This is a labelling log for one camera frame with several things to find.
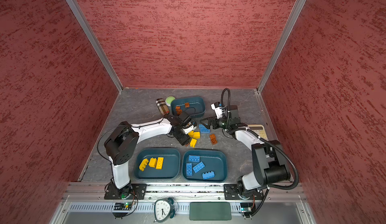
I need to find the yellow brick bottom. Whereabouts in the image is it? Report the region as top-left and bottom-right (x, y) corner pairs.
(190, 138), (197, 148)

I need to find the blue brick thin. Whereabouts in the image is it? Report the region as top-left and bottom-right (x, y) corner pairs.
(188, 155), (200, 163)

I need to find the blue brick long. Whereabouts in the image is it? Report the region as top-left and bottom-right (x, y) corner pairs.
(186, 163), (193, 177)

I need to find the yellow brick tall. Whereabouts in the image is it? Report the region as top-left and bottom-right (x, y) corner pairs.
(156, 157), (164, 170)

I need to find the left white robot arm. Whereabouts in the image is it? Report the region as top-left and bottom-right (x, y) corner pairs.
(104, 112), (198, 200)

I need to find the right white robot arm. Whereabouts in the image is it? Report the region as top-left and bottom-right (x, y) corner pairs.
(200, 117), (300, 198)

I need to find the back teal bin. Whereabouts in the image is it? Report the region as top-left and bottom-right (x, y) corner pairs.
(170, 96), (206, 118)

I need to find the teal bin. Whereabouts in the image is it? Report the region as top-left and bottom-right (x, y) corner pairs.
(170, 96), (206, 118)
(133, 148), (181, 180)
(182, 150), (228, 183)

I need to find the beige calculator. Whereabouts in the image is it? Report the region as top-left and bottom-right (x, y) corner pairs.
(248, 124), (268, 140)

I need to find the front left teal bin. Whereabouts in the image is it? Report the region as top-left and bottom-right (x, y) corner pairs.
(133, 148), (181, 180)

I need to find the front right teal bin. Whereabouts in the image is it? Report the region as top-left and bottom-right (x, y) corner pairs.
(182, 150), (228, 183)

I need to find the green round ball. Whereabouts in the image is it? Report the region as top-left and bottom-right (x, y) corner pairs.
(165, 96), (176, 106)

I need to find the white analog clock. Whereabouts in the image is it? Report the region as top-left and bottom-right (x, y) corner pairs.
(153, 197), (176, 223)

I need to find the dark green pad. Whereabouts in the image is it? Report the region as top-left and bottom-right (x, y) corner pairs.
(189, 202), (232, 221)

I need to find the right controller board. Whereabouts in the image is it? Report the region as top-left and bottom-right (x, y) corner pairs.
(239, 202), (255, 213)

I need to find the controller board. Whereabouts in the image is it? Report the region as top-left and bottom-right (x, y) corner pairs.
(239, 202), (255, 213)
(113, 202), (132, 212)

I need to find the left controller board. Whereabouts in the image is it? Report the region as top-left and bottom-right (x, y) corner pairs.
(113, 202), (132, 212)

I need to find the right black corrugated cable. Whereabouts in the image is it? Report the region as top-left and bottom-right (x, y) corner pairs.
(221, 88), (300, 191)

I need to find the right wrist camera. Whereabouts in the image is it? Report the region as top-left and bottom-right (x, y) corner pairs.
(211, 102), (227, 119)

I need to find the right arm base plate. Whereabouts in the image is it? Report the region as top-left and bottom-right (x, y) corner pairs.
(223, 184), (263, 200)

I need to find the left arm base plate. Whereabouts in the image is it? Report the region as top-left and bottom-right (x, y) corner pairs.
(104, 182), (147, 200)

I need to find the aluminium front rail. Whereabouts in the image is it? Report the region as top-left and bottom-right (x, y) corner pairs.
(61, 182), (308, 203)

